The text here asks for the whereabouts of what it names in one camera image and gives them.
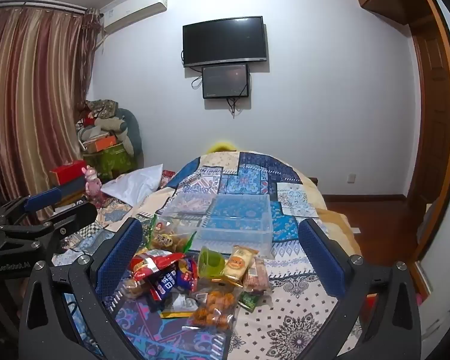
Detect striped red gold curtain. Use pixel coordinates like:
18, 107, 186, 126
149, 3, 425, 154
0, 7, 101, 202

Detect small black wall monitor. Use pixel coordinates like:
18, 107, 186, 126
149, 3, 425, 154
201, 63, 249, 99

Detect orange fried balls bag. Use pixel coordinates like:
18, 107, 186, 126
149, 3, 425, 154
187, 283, 241, 332

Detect pink toy figure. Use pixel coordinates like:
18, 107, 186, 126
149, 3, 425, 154
82, 165, 102, 198

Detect white air conditioner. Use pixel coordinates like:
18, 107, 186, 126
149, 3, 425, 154
100, 0, 167, 34

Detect green jelly cup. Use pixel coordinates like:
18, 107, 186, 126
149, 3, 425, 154
197, 246, 225, 279

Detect clear bag yellow crackers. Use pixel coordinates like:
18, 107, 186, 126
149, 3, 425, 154
148, 216, 197, 253

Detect orange box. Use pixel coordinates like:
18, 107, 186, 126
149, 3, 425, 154
84, 135, 117, 154

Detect green patterned box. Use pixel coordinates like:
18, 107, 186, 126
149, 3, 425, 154
83, 143, 136, 183

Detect patchwork patterned bedspread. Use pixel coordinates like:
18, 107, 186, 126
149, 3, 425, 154
52, 151, 360, 359

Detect red box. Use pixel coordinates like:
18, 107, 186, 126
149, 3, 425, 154
49, 159, 86, 186

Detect yellow orange cake packet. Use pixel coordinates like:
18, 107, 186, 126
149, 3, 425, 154
222, 245, 258, 284

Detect clear plastic storage bin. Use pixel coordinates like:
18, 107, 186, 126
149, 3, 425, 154
157, 193, 273, 258

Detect green snack packet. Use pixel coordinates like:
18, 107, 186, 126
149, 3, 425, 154
237, 292, 262, 312

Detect large black wall television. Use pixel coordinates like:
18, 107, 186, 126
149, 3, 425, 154
182, 16, 267, 67

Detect blue red snack bag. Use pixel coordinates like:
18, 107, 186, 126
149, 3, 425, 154
148, 258, 198, 302

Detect white pillow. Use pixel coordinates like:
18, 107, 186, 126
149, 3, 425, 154
101, 164, 163, 206

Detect pile of clothes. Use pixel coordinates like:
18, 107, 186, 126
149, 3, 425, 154
75, 99, 122, 152

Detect white wall socket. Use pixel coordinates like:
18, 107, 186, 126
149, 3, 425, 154
347, 173, 357, 184

